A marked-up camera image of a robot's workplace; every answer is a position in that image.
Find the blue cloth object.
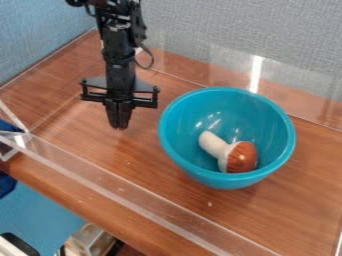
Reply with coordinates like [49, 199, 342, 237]
[0, 118, 22, 199]

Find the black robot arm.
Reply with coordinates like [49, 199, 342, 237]
[65, 0, 161, 129]

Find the black and white object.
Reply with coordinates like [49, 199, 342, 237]
[0, 233, 40, 256]

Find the metal frame under table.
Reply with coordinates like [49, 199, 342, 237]
[55, 223, 117, 256]

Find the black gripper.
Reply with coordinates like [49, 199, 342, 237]
[81, 58, 161, 129]

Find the clear acrylic barrier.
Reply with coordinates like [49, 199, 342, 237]
[0, 99, 282, 256]
[147, 37, 342, 132]

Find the blue plastic bowl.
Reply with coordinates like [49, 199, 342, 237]
[158, 87, 297, 190]

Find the black cable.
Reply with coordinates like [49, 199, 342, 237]
[133, 43, 157, 71]

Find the clear acrylic back barrier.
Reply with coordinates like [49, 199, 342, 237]
[147, 37, 342, 132]

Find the brown and white mushroom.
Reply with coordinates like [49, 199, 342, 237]
[198, 131, 258, 173]

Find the clear acrylic front barrier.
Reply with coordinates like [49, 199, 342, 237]
[0, 99, 282, 256]

